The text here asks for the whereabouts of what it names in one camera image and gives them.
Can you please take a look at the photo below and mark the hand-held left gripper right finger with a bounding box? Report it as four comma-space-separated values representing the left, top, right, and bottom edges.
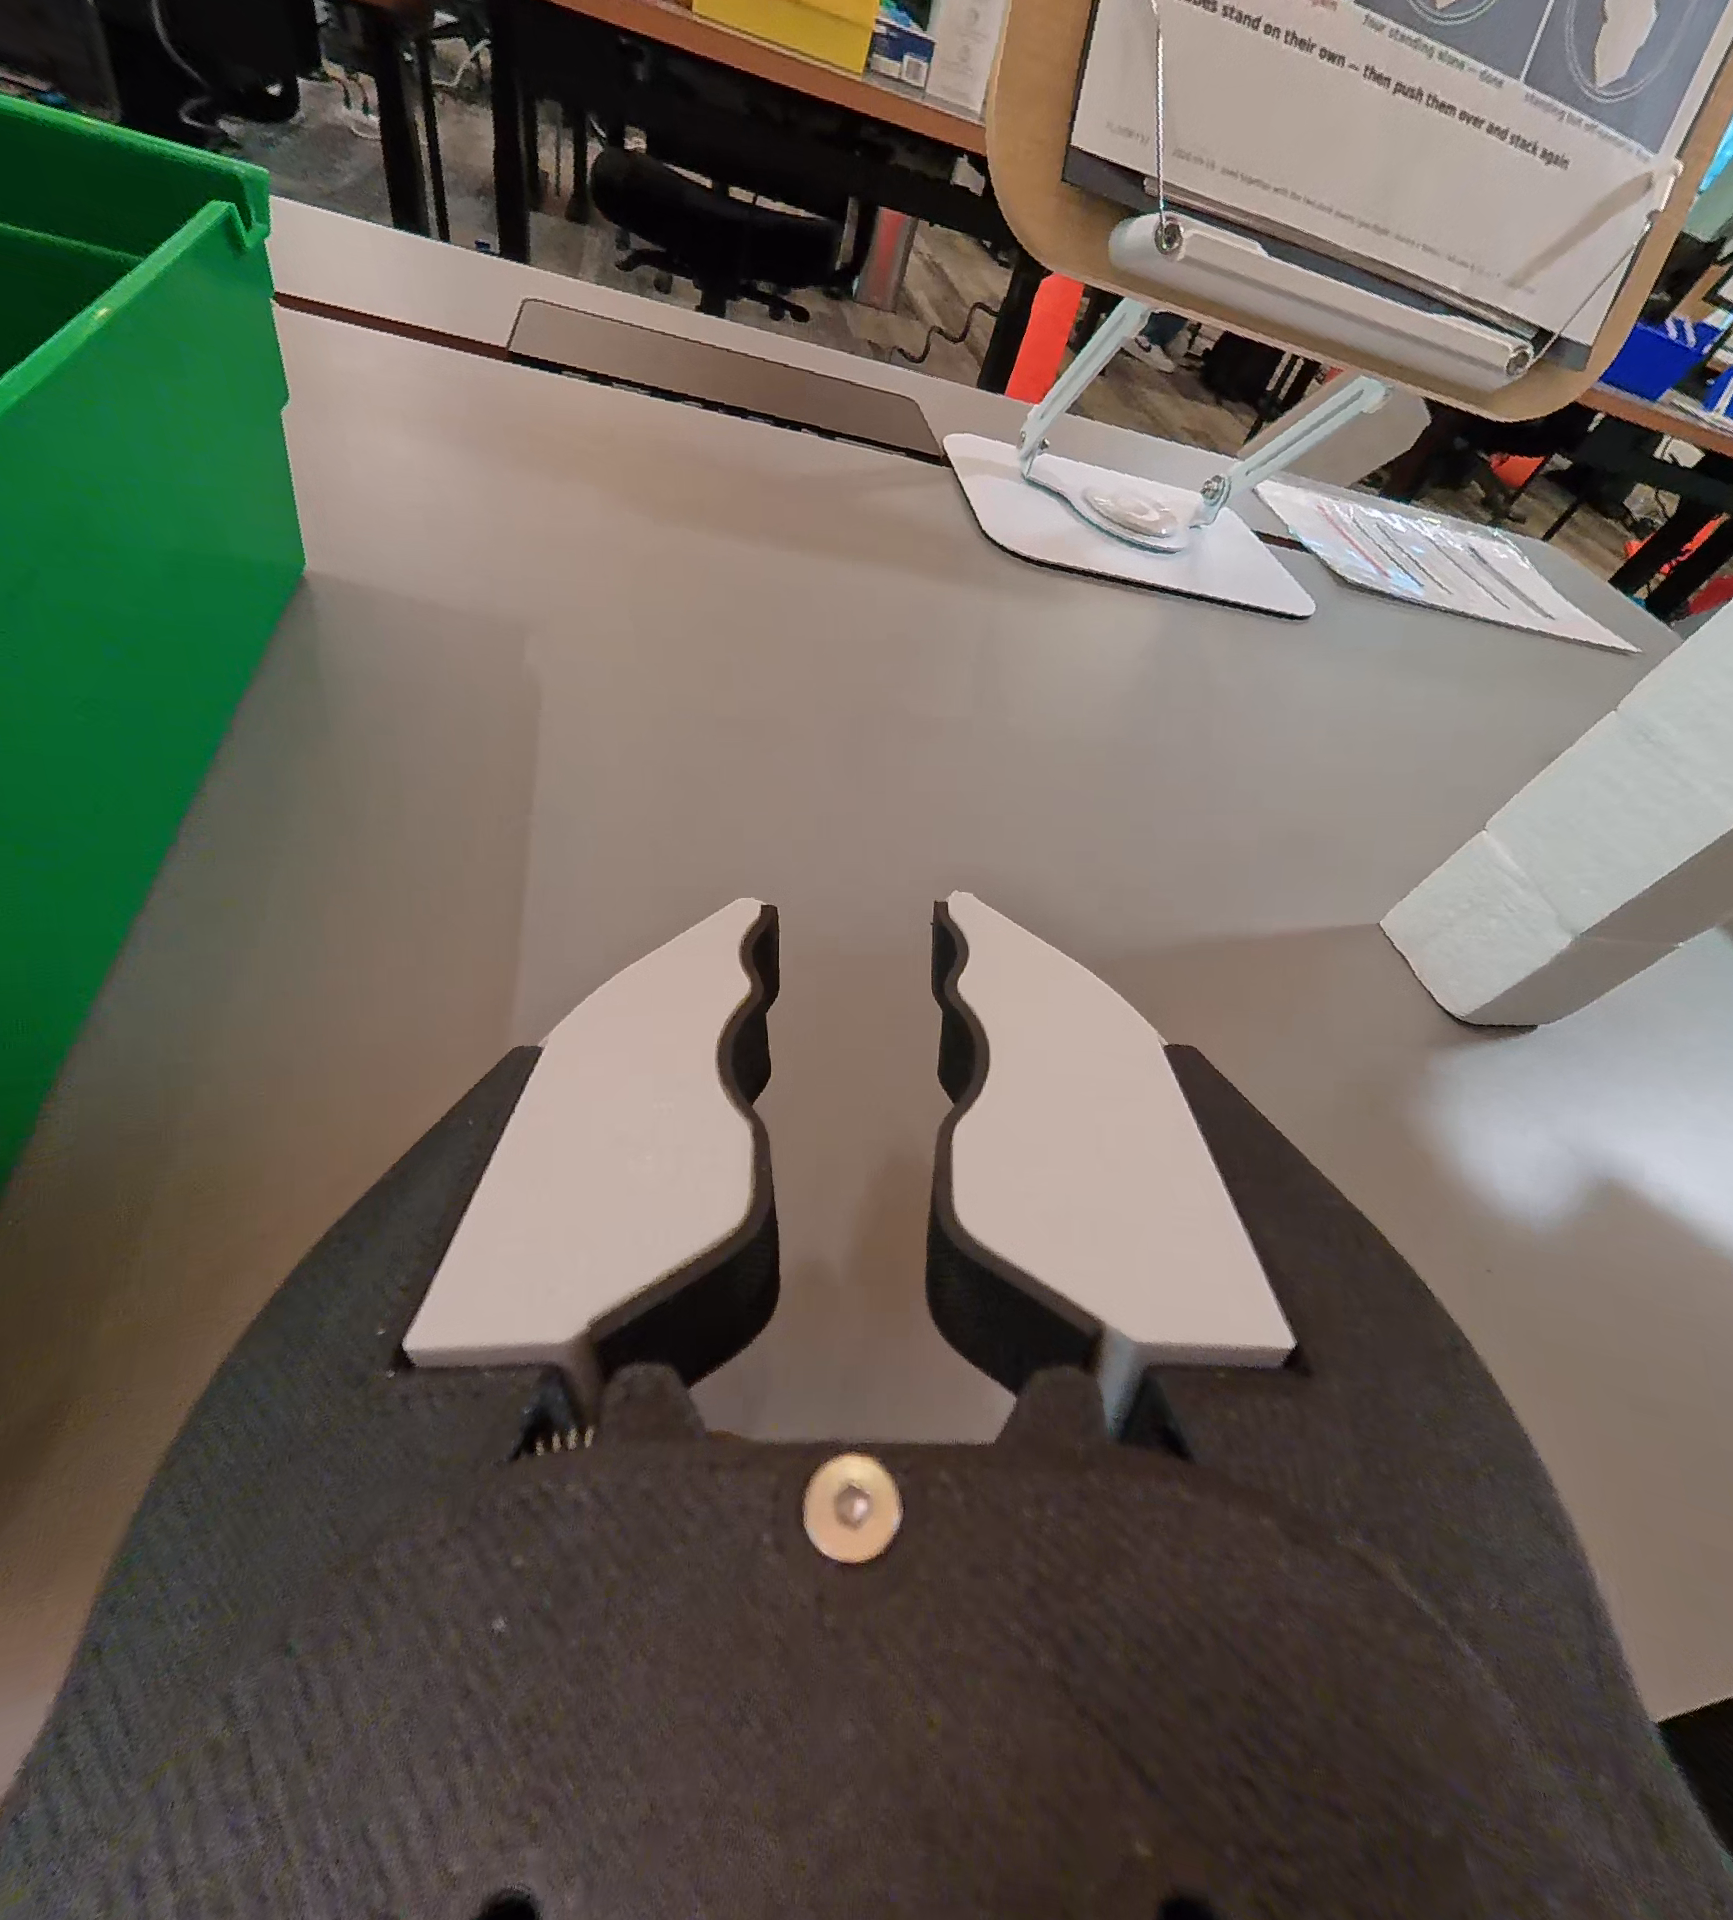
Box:
926, 893, 1299, 1438

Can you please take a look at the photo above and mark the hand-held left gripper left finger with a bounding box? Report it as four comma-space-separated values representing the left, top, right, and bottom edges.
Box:
401, 897, 785, 1438

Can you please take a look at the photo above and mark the grey desk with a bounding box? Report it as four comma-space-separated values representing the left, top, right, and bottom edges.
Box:
0, 195, 1733, 1914

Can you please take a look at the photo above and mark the green plastic bin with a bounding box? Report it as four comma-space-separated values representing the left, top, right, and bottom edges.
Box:
0, 67, 308, 1382

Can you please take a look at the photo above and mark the laminated paper sheet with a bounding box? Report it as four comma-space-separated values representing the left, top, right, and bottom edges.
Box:
1252, 477, 1640, 657

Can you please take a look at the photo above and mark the orange cone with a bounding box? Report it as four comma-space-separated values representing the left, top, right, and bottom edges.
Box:
1009, 270, 1109, 408

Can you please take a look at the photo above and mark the black office chair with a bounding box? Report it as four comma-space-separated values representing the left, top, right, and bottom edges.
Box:
589, 143, 845, 324

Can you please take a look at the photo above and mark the printed instruction sheet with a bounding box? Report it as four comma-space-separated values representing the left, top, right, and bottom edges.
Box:
1065, 0, 1733, 370

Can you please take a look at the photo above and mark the yellow plastic bin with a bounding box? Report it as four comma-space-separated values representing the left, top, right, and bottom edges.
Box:
693, 0, 883, 75

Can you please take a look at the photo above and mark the dark grey cable tray cover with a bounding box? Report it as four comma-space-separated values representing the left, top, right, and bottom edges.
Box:
506, 296, 946, 461

